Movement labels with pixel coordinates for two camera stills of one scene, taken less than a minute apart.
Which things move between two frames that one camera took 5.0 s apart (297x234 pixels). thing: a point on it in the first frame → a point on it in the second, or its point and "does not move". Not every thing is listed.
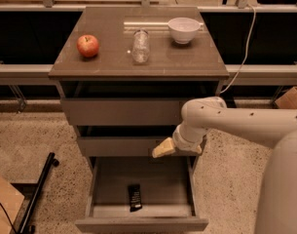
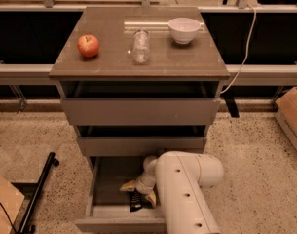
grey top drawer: [131, 103] does not move
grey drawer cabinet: [124, 75] does not move
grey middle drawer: [122, 140] does not move
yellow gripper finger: [164, 148] → [129, 186]
